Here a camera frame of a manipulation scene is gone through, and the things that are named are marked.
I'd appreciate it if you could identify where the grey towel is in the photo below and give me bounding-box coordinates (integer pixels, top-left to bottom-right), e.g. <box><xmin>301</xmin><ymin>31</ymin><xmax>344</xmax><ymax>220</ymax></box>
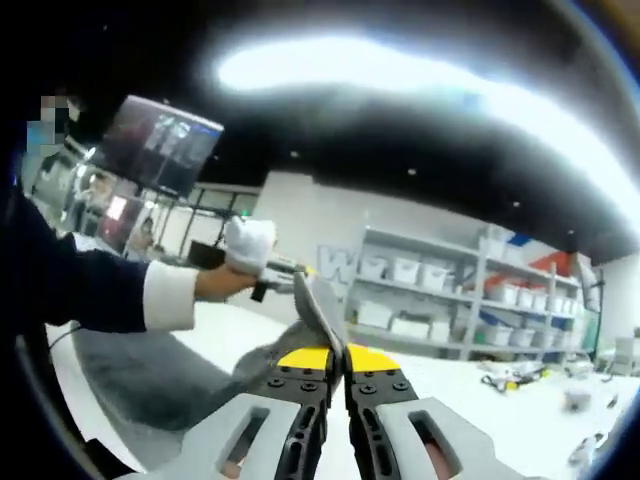
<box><xmin>74</xmin><ymin>272</ymin><xmax>352</xmax><ymax>435</ymax></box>

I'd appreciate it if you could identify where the person's left hand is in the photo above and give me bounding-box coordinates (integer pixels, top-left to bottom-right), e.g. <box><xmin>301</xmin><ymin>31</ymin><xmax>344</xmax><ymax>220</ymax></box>
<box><xmin>193</xmin><ymin>262</ymin><xmax>259</xmax><ymax>305</ymax></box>

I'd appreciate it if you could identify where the black desk monitor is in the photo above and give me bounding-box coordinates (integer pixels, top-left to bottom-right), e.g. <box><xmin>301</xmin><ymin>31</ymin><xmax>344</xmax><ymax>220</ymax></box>
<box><xmin>188</xmin><ymin>238</ymin><xmax>225</xmax><ymax>272</ymax></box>

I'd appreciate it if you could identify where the row of white storage bins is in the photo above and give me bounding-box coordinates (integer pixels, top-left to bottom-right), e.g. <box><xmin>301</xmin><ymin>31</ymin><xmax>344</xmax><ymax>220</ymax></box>
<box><xmin>357</xmin><ymin>239</ymin><xmax>584</xmax><ymax>349</ymax></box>

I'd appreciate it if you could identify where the hanging dark screen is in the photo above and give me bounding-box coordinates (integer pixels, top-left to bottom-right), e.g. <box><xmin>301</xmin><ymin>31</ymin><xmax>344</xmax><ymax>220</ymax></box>
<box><xmin>101</xmin><ymin>93</ymin><xmax>225</xmax><ymax>198</ymax></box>

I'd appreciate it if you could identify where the spare white yellow gripper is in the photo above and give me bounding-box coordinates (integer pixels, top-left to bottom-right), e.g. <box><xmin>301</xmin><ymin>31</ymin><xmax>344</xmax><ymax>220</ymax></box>
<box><xmin>478</xmin><ymin>360</ymin><xmax>552</xmax><ymax>395</ymax></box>

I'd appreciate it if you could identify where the pink square sign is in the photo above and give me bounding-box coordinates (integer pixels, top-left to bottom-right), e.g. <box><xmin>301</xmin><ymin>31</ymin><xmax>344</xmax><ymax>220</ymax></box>
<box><xmin>106</xmin><ymin>194</ymin><xmax>130</xmax><ymax>222</ymax></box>

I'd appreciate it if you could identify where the grey metal shelf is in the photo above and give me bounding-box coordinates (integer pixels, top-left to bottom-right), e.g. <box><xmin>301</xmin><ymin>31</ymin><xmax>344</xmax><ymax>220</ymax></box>
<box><xmin>343</xmin><ymin>223</ymin><xmax>604</xmax><ymax>365</ymax></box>

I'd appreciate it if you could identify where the ceiling light strip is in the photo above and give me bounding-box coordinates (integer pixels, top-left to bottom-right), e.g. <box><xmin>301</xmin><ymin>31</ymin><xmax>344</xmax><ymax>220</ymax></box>
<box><xmin>215</xmin><ymin>35</ymin><xmax>640</xmax><ymax>211</ymax></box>

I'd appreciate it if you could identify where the small grey object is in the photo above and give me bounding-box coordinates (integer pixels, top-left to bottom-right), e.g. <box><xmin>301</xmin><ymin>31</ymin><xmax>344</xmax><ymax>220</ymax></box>
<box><xmin>562</xmin><ymin>388</ymin><xmax>592</xmax><ymax>415</ymax></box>

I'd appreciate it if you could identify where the black cable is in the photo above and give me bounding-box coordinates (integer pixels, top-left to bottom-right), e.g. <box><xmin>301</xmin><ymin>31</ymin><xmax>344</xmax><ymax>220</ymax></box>
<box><xmin>46</xmin><ymin>321</ymin><xmax>82</xmax><ymax>352</ymax></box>

